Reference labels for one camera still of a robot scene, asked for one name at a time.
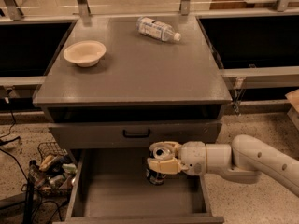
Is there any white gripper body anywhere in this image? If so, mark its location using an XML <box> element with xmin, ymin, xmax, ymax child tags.
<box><xmin>178</xmin><ymin>141</ymin><xmax>206</xmax><ymax>176</ymax></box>

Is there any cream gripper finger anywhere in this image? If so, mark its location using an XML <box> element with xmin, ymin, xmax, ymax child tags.
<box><xmin>149</xmin><ymin>141</ymin><xmax>181</xmax><ymax>159</ymax></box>
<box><xmin>147</xmin><ymin>158</ymin><xmax>189</xmax><ymax>175</ymax></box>

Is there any blue pepsi can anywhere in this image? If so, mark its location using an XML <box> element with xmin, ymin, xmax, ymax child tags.
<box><xmin>146</xmin><ymin>147</ymin><xmax>171</xmax><ymax>186</ymax></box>

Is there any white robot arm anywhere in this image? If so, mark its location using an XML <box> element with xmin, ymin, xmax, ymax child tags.
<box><xmin>147</xmin><ymin>134</ymin><xmax>299</xmax><ymax>196</ymax></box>

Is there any grey open middle drawer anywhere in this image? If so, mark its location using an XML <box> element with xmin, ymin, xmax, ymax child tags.
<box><xmin>56</xmin><ymin>148</ymin><xmax>224</xmax><ymax>224</ymax></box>

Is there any grey drawer cabinet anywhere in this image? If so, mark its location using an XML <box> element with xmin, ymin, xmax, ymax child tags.
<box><xmin>32</xmin><ymin>14</ymin><xmax>233</xmax><ymax>224</ymax></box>

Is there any grey top drawer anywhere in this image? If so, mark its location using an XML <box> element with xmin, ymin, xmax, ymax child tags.
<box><xmin>49</xmin><ymin>120</ymin><xmax>222</xmax><ymax>149</ymax></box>

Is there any clear plastic water bottle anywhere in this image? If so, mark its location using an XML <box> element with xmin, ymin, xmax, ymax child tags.
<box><xmin>136</xmin><ymin>17</ymin><xmax>181</xmax><ymax>42</ymax></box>

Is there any white paper bowl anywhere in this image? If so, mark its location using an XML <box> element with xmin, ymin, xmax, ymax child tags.
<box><xmin>64</xmin><ymin>40</ymin><xmax>107</xmax><ymax>67</ymax></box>

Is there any black drawer handle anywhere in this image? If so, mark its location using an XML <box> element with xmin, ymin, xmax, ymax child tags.
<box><xmin>122</xmin><ymin>129</ymin><xmax>151</xmax><ymax>138</ymax></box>

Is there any black wire basket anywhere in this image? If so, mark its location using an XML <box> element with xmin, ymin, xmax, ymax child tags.
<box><xmin>28</xmin><ymin>142</ymin><xmax>77</xmax><ymax>197</ymax></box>

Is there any black floor cable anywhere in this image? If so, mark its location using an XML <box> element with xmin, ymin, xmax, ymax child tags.
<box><xmin>0</xmin><ymin>87</ymin><xmax>68</xmax><ymax>224</ymax></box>

